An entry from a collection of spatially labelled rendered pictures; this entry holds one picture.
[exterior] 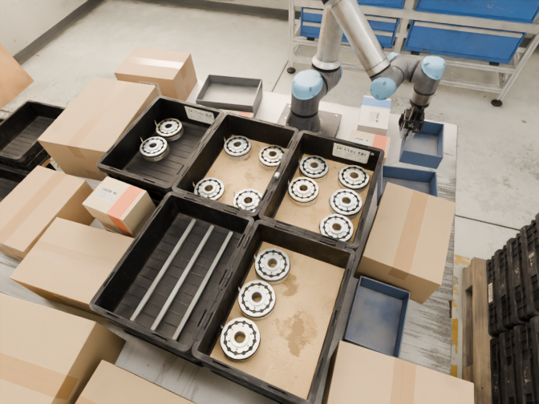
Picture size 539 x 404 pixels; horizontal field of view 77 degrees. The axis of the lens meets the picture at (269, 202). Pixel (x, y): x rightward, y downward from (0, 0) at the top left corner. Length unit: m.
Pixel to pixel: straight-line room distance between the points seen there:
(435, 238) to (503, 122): 2.06
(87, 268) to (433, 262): 1.01
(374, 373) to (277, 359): 0.24
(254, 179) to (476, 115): 2.18
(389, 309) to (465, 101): 2.28
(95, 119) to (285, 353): 1.11
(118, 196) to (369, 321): 0.87
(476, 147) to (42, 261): 2.58
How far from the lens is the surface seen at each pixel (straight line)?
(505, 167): 2.75
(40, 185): 1.44
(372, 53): 1.19
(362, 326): 1.12
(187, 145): 1.37
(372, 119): 1.52
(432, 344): 1.17
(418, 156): 1.47
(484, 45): 2.96
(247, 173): 1.22
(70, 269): 1.17
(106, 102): 1.59
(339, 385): 0.87
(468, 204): 2.42
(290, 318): 0.97
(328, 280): 1.01
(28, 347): 1.08
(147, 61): 1.84
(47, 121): 2.39
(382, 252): 1.05
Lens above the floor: 1.76
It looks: 55 degrees down
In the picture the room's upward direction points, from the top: 4 degrees counter-clockwise
